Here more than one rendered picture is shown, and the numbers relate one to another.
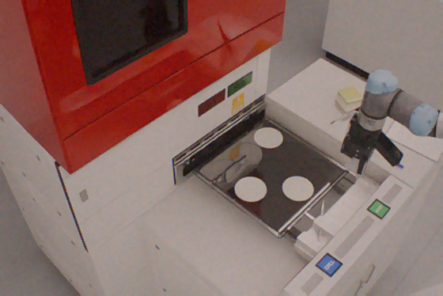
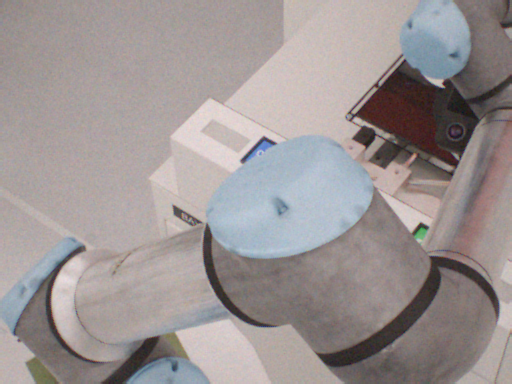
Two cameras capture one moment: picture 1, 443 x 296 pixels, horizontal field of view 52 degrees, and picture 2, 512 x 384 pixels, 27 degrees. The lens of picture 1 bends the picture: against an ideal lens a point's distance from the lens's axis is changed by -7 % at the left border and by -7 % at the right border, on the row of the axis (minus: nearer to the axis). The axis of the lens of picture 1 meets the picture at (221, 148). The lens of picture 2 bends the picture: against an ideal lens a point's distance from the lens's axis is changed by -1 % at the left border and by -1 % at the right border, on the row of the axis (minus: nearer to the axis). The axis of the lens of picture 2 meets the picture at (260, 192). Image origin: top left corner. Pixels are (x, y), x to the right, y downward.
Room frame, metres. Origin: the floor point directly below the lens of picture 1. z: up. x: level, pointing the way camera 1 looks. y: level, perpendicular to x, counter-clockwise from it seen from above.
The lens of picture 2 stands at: (0.58, -1.26, 2.12)
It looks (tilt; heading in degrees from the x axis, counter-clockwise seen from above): 52 degrees down; 86
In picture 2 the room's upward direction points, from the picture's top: 3 degrees counter-clockwise
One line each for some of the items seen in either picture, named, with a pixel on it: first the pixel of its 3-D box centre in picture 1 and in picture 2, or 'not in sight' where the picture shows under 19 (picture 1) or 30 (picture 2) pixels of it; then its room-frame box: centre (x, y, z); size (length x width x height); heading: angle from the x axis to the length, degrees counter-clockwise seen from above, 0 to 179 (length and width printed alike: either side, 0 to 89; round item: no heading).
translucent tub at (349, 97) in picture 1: (349, 100); not in sight; (1.31, -0.45, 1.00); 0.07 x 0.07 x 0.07; 21
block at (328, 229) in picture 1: (326, 228); (386, 189); (0.84, -0.32, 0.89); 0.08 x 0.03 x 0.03; 47
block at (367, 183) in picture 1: (368, 184); not in sight; (1.01, -0.49, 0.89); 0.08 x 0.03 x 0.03; 47
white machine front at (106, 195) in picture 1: (180, 139); not in sight; (1.07, 0.13, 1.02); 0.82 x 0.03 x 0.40; 137
